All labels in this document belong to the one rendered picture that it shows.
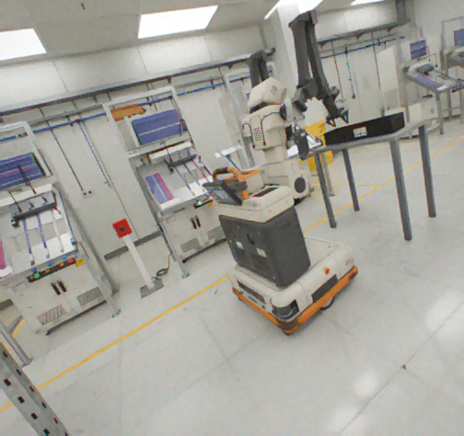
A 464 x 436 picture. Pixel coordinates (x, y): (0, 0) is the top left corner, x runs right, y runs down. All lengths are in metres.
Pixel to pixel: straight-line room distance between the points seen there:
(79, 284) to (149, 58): 3.53
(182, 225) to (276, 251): 1.64
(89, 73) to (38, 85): 0.69
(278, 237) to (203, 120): 3.63
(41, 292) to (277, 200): 2.35
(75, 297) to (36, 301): 0.30
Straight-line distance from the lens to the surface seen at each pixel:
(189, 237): 2.81
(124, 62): 4.67
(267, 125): 1.47
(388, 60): 6.08
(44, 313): 3.00
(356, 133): 2.25
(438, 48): 7.32
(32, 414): 0.79
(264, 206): 1.21
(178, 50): 4.93
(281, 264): 1.35
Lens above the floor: 1.13
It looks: 15 degrees down
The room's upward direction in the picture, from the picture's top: 20 degrees counter-clockwise
